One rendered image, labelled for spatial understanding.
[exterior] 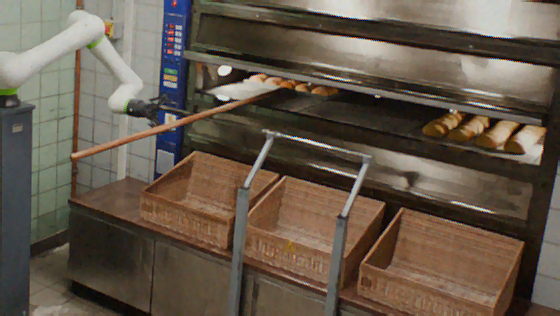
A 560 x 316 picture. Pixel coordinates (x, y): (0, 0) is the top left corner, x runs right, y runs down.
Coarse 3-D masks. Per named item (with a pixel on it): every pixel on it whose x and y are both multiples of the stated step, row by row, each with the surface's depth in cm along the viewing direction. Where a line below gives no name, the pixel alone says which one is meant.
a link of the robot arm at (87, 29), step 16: (80, 16) 332; (96, 16) 326; (64, 32) 322; (80, 32) 321; (96, 32) 324; (32, 48) 318; (48, 48) 317; (64, 48) 320; (0, 64) 314; (16, 64) 311; (32, 64) 314; (48, 64) 319; (0, 80) 314; (16, 80) 311
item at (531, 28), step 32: (224, 0) 373; (256, 0) 366; (288, 0) 357; (320, 0) 348; (352, 0) 340; (384, 0) 332; (416, 0) 324; (448, 0) 317; (480, 0) 310; (512, 0) 303; (544, 0) 297; (448, 32) 315; (480, 32) 306; (512, 32) 301; (544, 32) 295
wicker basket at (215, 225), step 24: (192, 168) 402; (216, 168) 394; (240, 168) 386; (144, 192) 367; (168, 192) 388; (192, 192) 401; (216, 192) 393; (264, 192) 364; (144, 216) 370; (168, 216) 360; (192, 216) 352; (216, 216) 343; (216, 240) 345
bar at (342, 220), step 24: (216, 120) 349; (312, 144) 322; (240, 192) 321; (240, 216) 323; (336, 216) 296; (240, 240) 325; (336, 240) 298; (240, 264) 329; (336, 264) 300; (240, 288) 334; (336, 288) 302
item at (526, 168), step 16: (208, 96) 395; (224, 96) 394; (256, 112) 379; (272, 112) 374; (288, 112) 370; (336, 128) 355; (352, 128) 350; (368, 128) 350; (400, 144) 338; (416, 144) 334; (432, 144) 331; (464, 160) 323; (480, 160) 319; (496, 160) 315; (512, 160) 315
